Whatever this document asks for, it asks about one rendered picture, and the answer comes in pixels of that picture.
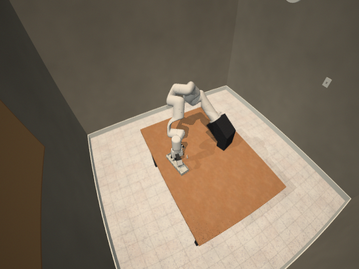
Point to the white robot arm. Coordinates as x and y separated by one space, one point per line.
192 95

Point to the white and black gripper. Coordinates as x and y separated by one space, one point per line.
173 153

